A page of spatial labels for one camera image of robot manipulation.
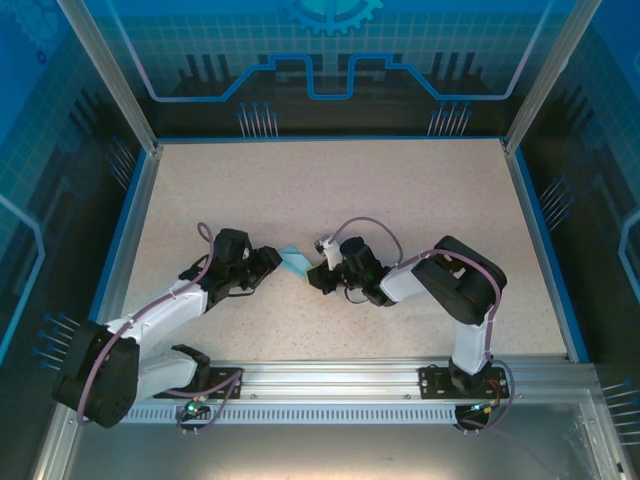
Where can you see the light blue cloth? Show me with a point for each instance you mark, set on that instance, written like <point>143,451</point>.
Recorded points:
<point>295,259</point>

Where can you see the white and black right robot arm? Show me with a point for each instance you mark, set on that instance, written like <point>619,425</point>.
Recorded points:
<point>450,285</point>

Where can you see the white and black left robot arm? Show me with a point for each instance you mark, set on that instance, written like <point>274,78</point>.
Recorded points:
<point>165,312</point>

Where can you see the aluminium mounting beam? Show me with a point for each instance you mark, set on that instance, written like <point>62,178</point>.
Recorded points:
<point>330,377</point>

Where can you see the connector with green light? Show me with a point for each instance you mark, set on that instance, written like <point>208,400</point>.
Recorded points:
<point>482,409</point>
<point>192,409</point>

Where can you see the brushed metal panel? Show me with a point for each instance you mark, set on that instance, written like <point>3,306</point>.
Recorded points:
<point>325,452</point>

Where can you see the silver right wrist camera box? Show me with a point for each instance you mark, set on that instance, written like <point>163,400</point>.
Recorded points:
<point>327,247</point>

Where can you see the aluminium side rail blue edge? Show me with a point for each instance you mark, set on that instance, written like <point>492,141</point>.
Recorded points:
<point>528,200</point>
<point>140,200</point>

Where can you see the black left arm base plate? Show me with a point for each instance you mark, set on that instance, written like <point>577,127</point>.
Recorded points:
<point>220,375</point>

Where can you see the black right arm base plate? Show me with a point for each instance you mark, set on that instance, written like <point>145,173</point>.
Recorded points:
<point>432,382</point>

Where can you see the aluminium frame post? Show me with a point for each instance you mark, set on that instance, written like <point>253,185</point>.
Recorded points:
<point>114,75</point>
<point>541,75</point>

